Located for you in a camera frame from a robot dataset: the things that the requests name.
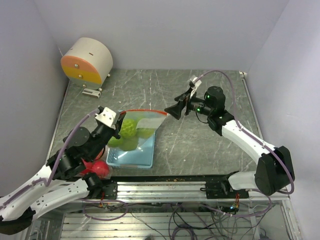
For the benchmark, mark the clear orange-zip bag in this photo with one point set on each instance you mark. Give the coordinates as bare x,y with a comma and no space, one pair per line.
100,157
157,118

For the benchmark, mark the light blue plastic basket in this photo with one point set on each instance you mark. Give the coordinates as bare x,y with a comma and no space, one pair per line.
141,158

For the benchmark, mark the large green cabbage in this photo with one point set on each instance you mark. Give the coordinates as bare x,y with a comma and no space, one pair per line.
114,142
129,144

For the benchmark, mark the aluminium frame rail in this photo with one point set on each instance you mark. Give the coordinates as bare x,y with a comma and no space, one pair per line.
127,192

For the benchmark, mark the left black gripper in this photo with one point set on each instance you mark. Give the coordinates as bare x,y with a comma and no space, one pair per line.
119,122

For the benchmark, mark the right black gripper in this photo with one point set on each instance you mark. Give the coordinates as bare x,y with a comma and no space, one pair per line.
184,99

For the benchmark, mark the small green cabbage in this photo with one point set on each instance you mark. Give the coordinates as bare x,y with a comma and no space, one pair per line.
144,128
128,128

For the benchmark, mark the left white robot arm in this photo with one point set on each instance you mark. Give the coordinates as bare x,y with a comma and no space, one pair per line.
85,141

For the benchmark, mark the white corner bracket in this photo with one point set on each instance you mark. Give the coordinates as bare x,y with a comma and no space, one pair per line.
243,74

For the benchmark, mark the red tomato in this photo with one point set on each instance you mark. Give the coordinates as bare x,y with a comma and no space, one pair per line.
100,168

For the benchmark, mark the white slotted plastic block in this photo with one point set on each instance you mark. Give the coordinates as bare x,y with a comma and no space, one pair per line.
91,93

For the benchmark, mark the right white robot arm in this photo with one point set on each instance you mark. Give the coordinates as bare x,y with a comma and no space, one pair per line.
274,168

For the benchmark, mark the round cream drawer box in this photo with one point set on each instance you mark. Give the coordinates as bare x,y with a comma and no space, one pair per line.
87,63

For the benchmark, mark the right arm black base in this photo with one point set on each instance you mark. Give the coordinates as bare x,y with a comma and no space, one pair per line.
218,187

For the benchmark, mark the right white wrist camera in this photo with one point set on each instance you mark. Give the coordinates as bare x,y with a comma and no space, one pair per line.
194,84

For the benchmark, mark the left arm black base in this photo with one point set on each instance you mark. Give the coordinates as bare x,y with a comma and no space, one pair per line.
99,188

